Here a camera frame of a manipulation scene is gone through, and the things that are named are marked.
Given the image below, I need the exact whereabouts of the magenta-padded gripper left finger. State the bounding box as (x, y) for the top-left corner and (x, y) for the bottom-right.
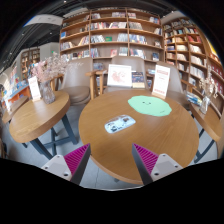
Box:
(40, 143), (92, 186)

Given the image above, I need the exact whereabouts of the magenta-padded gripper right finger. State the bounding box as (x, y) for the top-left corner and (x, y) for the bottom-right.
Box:
(131, 143), (184, 186)

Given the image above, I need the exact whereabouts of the transparent computer mouse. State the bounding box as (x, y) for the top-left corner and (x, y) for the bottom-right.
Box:
(104, 114), (137, 134)

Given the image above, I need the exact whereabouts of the green mouse pad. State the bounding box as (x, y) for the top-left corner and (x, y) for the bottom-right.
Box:
(127, 95), (173, 118)

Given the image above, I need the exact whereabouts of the round wooden side table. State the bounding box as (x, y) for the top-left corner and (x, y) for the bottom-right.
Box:
(189, 101), (224, 162)
(1, 95), (30, 125)
(8, 90), (79, 161)

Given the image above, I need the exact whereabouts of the glass vase with pink flowers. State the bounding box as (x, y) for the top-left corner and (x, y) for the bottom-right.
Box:
(31, 53), (69, 105)

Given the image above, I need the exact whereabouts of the brown padded wooden armchair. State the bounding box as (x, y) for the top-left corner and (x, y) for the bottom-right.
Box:
(98, 55), (154, 95)
(59, 57), (98, 106)
(156, 61), (192, 108)

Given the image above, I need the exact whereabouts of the stack of colourful books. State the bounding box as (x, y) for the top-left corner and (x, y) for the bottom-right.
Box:
(185, 91), (203, 107)

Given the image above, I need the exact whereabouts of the dark book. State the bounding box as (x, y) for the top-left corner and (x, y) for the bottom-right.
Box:
(131, 71), (146, 89)

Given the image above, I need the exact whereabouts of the white sign on wooden base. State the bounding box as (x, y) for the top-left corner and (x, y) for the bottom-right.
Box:
(151, 64), (171, 100)

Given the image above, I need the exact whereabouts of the glass vase with dried flowers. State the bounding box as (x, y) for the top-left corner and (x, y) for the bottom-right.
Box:
(199, 71), (218, 115)

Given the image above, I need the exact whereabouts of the small white table sign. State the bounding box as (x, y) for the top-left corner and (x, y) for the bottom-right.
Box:
(27, 75), (42, 102)

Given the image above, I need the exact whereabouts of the white framed picture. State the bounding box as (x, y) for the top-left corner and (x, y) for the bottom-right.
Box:
(106, 63), (133, 89)

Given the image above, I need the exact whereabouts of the small distant bookshelf unit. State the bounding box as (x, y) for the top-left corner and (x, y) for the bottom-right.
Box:
(20, 47), (41, 81)

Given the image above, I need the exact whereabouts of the angled wooden bookshelf unit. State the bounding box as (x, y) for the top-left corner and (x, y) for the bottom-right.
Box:
(161, 16), (224, 101)

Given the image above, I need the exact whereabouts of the wide wooden bookshelf unit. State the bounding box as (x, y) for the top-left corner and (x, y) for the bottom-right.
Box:
(58, 7), (165, 64)

